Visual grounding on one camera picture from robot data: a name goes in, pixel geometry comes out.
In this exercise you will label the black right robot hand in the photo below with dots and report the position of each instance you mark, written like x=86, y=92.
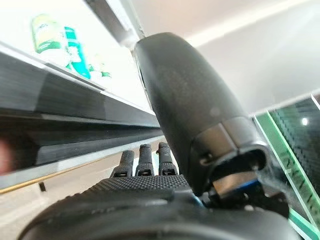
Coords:
x=187, y=100

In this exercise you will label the white fridge drawer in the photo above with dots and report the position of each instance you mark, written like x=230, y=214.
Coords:
x=62, y=107

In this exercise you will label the light green drink can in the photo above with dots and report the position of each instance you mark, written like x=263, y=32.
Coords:
x=47, y=37
x=100, y=67

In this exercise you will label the green-edged glass panel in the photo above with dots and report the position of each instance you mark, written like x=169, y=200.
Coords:
x=287, y=150

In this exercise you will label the dark green drink can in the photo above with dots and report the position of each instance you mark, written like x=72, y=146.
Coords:
x=76, y=52

